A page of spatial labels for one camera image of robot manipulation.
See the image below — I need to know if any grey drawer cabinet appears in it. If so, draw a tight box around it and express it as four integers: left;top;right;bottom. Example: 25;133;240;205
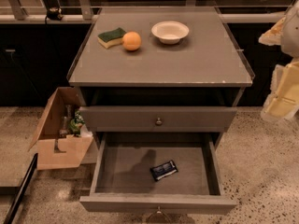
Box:
66;5;256;217

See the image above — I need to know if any dark blue rxbar packet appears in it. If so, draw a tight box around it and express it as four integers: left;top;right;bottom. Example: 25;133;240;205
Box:
149;161;178;181

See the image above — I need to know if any open cardboard box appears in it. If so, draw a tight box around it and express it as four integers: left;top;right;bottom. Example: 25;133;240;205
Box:
28;87;93;170

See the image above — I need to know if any round brass drawer knob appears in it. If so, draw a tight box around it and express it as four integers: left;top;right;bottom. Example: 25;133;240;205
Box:
155;118;163;126

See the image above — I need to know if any open grey middle drawer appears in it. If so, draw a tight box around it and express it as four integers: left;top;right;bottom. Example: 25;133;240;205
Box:
80;133;236;215

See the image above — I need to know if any green snack bag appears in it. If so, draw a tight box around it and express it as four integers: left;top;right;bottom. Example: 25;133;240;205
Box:
68;109;85;136

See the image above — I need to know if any brass lower drawer knob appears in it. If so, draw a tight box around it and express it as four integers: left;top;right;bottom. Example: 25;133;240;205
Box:
146;207;172;224

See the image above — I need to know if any closed grey top drawer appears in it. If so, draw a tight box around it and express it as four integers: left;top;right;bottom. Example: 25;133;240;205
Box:
80;105;236;133

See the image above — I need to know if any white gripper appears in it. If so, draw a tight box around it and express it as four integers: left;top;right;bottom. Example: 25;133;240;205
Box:
259;1;299;121

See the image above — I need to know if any orange fruit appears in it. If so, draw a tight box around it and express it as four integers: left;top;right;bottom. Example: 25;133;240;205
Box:
122;32;141;51

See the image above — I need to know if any black bar on floor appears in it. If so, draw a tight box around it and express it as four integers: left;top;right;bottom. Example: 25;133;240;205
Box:
3;153;38;224

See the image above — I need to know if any green yellow sponge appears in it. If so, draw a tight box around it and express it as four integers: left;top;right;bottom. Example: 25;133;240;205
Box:
97;28;126;49

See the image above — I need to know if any black device on ledge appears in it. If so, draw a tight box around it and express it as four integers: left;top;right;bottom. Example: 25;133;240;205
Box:
47;7;63;21

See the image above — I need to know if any white paper bowl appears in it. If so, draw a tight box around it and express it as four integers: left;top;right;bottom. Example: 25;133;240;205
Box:
151;21;189;45

